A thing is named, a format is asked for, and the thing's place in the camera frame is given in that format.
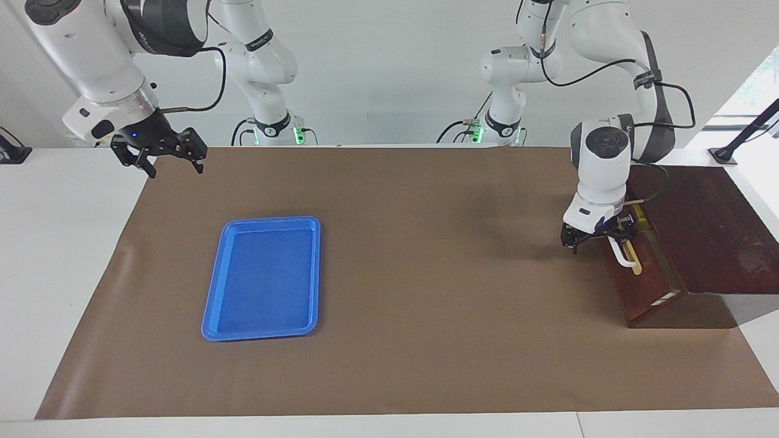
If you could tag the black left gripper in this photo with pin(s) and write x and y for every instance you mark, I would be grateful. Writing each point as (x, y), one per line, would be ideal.
(602, 233)

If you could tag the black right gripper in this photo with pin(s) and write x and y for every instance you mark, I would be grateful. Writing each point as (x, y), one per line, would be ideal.
(147, 134)

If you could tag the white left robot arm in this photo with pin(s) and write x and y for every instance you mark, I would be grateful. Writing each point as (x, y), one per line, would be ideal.
(599, 164)

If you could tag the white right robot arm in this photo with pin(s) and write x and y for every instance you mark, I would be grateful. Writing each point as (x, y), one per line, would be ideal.
(85, 55)

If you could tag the dark wooden drawer cabinet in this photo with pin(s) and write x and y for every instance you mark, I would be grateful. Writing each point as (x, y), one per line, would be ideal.
(712, 225)

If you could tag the blue plastic tray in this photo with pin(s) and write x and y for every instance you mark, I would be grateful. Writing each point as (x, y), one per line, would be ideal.
(261, 286)

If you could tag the brown paper table mat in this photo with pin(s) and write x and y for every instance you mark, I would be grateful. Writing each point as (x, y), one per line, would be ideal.
(426, 274)

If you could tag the bright window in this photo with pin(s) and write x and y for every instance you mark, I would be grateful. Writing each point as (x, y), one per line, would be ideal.
(754, 85)

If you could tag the black camera stand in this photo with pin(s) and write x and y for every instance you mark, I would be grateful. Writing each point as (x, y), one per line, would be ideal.
(724, 155)

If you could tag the black clamp mount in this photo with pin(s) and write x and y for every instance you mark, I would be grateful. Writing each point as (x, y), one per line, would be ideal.
(12, 155)

